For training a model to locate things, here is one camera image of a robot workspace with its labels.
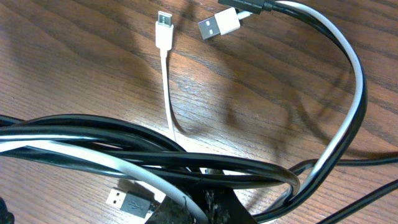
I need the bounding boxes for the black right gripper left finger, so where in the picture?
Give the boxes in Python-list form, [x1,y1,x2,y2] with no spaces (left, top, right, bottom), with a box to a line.
[145,196,197,224]

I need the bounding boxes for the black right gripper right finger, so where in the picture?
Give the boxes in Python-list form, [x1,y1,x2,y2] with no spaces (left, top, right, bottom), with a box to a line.
[204,189,257,224]

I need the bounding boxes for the black USB cable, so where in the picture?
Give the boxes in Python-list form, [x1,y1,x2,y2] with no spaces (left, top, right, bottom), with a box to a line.
[0,0,398,224]

